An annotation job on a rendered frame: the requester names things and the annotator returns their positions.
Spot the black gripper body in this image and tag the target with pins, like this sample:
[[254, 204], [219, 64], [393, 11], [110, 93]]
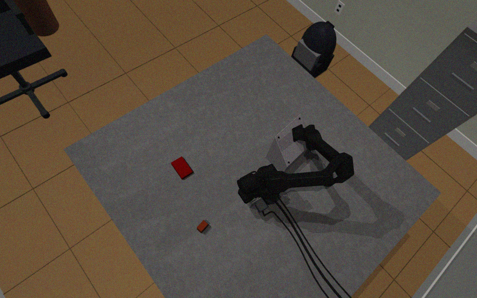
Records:
[[248, 196]]

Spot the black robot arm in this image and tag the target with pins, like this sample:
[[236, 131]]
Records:
[[279, 181]]

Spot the red block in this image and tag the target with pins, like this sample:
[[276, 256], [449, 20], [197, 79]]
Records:
[[182, 168]]

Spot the brown cube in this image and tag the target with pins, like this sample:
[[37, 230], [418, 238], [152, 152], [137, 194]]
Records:
[[202, 226]]

